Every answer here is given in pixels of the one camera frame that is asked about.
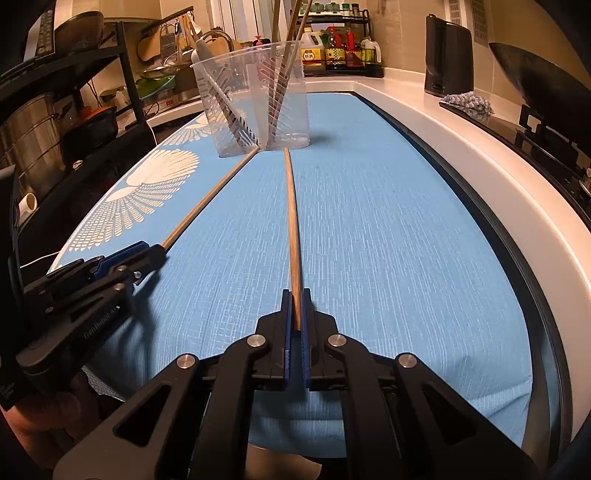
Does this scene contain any clear plastic utensil holder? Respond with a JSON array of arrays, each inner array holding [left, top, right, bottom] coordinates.
[[214, 42, 311, 151]]

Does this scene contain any black wok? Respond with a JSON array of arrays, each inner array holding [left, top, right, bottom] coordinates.
[[489, 42, 591, 145]]

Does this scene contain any blue patterned table mat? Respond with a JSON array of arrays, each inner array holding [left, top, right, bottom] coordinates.
[[55, 93, 532, 443]]

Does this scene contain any chrome kitchen faucet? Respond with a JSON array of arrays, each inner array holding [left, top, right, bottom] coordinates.
[[197, 28, 239, 56]]

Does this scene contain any black electric kettle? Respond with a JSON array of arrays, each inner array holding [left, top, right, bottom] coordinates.
[[425, 14, 474, 97]]

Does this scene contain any black gas stove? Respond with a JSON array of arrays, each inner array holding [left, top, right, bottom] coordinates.
[[439, 101, 590, 229]]

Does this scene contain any microwave oven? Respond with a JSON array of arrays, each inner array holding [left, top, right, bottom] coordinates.
[[24, 5, 55, 61]]

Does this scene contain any black spice rack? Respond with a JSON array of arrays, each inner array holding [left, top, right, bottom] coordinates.
[[304, 1, 384, 78]]

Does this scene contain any yellow label oil jug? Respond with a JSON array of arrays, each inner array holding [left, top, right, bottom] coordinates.
[[301, 31, 325, 73]]

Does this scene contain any black shelf unit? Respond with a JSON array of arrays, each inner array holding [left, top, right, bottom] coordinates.
[[1, 22, 155, 281]]

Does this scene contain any wooden chopstick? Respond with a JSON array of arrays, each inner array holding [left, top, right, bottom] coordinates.
[[267, 1, 312, 148], [161, 146, 260, 252], [271, 0, 281, 43], [270, 1, 301, 142], [283, 148, 303, 331]]

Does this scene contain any dark bowl on shelf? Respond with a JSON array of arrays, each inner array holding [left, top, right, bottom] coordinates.
[[55, 11, 104, 56]]

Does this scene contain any orange lidded black pot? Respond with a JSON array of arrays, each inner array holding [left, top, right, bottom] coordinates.
[[60, 106, 118, 165]]

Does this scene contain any blue checkered cloth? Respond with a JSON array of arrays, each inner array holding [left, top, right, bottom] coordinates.
[[440, 91, 494, 121]]

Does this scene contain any steel stock pot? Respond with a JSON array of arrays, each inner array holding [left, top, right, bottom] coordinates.
[[1, 94, 65, 199]]

